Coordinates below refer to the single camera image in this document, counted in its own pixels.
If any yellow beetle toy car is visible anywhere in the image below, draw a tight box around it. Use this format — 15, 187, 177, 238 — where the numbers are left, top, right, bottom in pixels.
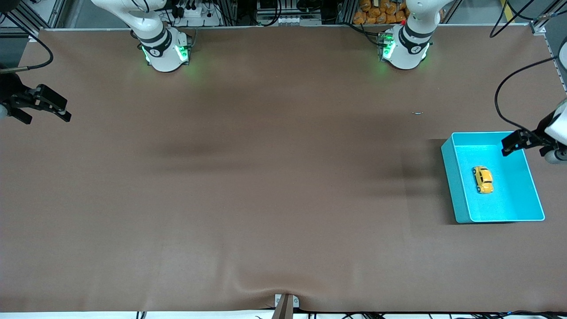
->
472, 166, 494, 195

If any teal plastic bin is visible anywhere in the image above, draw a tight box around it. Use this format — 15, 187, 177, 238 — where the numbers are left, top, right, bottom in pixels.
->
441, 131, 546, 224

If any white power strip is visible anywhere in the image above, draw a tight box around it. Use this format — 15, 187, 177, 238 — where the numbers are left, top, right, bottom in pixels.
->
171, 0, 223, 27

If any orange packets pile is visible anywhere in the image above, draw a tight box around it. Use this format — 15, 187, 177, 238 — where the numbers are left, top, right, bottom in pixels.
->
353, 0, 410, 25

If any brown table mat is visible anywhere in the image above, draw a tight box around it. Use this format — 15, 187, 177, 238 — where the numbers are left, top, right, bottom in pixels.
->
0, 24, 567, 313

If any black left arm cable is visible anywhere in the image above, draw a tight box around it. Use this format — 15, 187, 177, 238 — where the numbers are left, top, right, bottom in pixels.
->
494, 55, 561, 133

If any aluminium frame profile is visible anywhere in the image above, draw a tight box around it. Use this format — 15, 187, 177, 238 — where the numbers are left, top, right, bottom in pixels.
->
44, 0, 82, 29
529, 0, 567, 36

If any grey table clamp bracket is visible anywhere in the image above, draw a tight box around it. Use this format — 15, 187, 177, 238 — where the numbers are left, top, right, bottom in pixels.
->
271, 293, 301, 319

